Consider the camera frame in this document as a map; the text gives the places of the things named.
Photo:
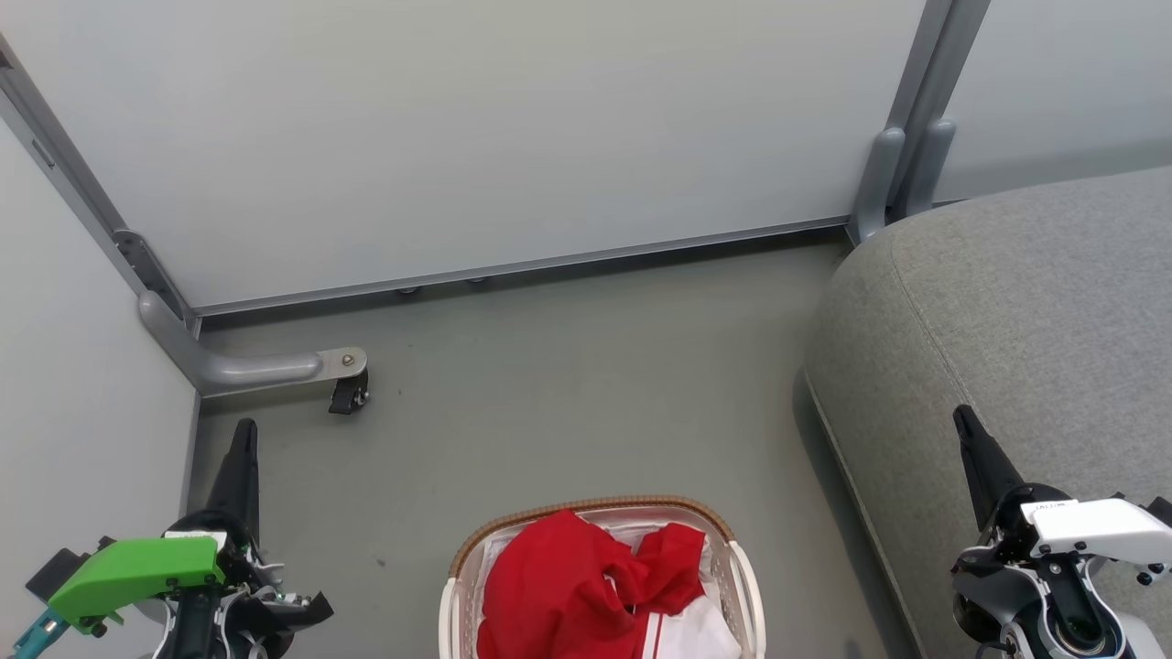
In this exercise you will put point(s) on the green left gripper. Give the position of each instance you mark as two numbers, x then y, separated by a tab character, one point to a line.
128	569

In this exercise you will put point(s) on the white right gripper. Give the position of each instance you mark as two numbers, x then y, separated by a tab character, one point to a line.
1094	531

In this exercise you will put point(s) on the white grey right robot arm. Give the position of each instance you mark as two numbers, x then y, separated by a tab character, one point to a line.
1053	622

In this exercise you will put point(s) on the grey fabric sofa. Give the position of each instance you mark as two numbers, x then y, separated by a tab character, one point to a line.
1007	320

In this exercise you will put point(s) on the black caster wheel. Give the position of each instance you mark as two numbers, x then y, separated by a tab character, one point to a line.
348	395

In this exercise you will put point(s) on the grey partition foot bar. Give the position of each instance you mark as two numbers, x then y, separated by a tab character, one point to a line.
238	368

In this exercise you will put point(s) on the white laundry basket brown rim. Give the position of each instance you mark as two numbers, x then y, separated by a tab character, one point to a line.
742	586

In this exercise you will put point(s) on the white basket liner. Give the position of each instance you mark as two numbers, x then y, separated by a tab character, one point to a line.
632	533

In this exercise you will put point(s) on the dark partition corner bracket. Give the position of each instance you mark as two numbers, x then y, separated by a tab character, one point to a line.
146	267

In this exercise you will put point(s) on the grey partition post foot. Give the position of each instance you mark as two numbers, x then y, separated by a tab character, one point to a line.
877	183
929	165

